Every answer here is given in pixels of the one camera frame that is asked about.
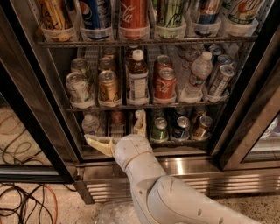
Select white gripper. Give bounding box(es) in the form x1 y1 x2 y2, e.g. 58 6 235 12
84 109 152 171

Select orange soda can front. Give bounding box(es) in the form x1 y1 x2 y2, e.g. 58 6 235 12
98 70 119 102

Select orange soda can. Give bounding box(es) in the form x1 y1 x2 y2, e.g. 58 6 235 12
98 70 119 102
101 47 117 60
98 57 116 73

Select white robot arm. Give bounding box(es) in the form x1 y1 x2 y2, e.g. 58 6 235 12
84 110 260 224

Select brown tea bottle bottom shelf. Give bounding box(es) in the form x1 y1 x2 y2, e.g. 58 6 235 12
131 109 141 132

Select brown tea bottle shelf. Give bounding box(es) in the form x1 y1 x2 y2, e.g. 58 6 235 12
128 49 149 101
131 109 141 132

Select red can bottom shelf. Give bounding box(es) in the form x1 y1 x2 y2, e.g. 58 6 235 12
110 110 125 125

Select clear water bottle bottom shelf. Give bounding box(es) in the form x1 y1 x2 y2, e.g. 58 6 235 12
81 114 103 137

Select clear water bottle shelf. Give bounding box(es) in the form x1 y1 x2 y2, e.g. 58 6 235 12
81 114 103 137
185 51 213 96

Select green can bottom shelf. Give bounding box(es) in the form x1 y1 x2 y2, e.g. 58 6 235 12
151 117 168 141

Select silver green can front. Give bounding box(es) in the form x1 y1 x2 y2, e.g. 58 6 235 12
66 72 91 103

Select silver green can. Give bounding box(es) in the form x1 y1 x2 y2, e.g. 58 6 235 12
71 58 90 80
66 72 91 103

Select blue can bottom shelf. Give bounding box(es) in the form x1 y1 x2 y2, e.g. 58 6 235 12
172 116 190 139

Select brown tea bottle middle shelf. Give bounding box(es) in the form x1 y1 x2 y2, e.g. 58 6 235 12
128 49 149 101

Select red cola can front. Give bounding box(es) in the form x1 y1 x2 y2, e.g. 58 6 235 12
155 67 177 100

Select brown can bottom shelf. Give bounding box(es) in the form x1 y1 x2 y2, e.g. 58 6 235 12
192 115 213 140

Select silver green can rear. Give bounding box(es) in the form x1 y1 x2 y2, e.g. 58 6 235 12
71 58 90 80

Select red cola can rear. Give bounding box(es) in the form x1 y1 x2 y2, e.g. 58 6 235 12
154 55 173 76

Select orange soda can rear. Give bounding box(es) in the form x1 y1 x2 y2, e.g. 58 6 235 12
101 47 117 60

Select left glass fridge door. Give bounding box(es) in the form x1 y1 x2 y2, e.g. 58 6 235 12
0 0 79 183

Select glass fridge door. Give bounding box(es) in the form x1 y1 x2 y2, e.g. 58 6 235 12
216 26 280 171
0 0 79 183

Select steel fridge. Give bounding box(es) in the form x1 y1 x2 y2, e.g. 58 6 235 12
0 0 280 205

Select clear water bottle middle shelf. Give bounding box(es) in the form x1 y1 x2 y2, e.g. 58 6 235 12
185 51 213 96

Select slim silver can front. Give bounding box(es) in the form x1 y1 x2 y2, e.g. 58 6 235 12
208 65 235 96

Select slim silver can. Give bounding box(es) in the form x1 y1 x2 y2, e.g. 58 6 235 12
208 45 224 57
211 54 234 77
208 65 235 96

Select red cola can top shelf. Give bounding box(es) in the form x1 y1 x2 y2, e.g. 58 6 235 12
120 0 148 29

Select blue pepsi can top shelf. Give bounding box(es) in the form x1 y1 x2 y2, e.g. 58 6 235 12
79 0 111 30

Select slim silver can rear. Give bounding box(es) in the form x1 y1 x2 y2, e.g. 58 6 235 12
208 45 224 57

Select right glass fridge door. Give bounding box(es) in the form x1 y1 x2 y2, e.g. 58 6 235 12
216 26 280 171

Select yellow can top shelf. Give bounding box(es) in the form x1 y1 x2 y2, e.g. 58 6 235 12
38 0 73 31

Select red blue can top shelf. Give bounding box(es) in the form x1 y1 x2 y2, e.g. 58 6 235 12
195 0 222 25

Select white green can top shelf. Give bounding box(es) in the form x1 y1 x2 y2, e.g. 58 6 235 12
227 0 263 25

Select clear plastic bag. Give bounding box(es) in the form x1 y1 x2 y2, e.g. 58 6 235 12
94 201 141 224

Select orange cable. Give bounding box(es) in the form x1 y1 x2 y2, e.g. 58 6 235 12
0 183 59 224

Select black cables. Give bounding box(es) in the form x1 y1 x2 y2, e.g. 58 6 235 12
0 183 77 224

